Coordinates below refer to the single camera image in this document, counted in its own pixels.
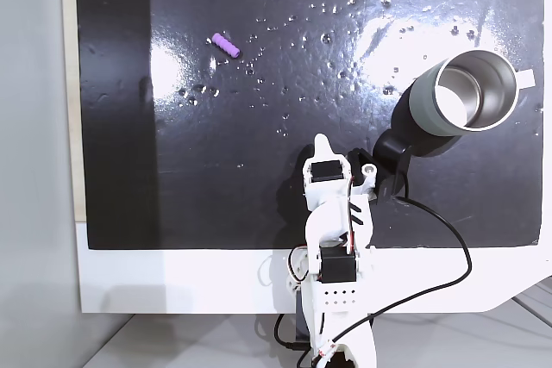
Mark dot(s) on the purple ribbed pen grip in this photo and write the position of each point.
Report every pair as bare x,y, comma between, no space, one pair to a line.
225,45

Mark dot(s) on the black glossy mat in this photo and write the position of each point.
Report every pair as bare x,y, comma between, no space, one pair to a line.
241,161

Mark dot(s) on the grey steel mug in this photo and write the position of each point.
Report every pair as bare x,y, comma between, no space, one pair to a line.
424,103

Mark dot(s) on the light wooden board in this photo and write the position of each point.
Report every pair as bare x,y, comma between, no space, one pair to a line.
73,126

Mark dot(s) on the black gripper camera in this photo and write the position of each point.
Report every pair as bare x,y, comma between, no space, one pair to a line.
388,148

